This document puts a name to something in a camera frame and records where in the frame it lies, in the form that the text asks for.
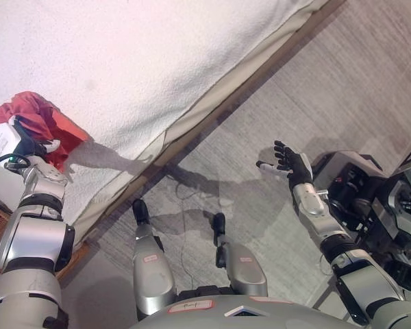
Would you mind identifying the beige bed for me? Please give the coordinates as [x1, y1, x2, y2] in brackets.
[71, 0, 330, 246]

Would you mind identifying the grey woven rug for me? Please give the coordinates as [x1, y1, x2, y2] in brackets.
[95, 0, 411, 309]

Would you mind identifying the silver left robot leg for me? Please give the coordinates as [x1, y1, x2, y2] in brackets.
[132, 199, 177, 318]

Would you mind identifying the silver robot torso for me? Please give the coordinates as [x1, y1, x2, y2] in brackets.
[129, 294, 374, 329]

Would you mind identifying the silver right robot leg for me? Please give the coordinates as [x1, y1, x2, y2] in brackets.
[210, 212, 268, 296]

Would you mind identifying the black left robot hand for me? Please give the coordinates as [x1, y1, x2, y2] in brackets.
[0, 116, 61, 162]

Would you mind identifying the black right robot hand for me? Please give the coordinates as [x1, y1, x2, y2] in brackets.
[256, 139, 314, 188]

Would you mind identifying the red cloth garment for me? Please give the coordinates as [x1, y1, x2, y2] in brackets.
[0, 90, 92, 171]

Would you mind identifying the white towel-covered bed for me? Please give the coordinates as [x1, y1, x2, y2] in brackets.
[0, 0, 316, 223]

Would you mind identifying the brown wooden bed frame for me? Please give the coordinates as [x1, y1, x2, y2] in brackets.
[58, 0, 349, 277]

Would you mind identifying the silver black robot body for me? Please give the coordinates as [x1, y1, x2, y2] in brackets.
[369, 136, 411, 299]

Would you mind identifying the silver robot leg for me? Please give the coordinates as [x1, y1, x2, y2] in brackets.
[210, 212, 268, 296]
[132, 199, 177, 318]

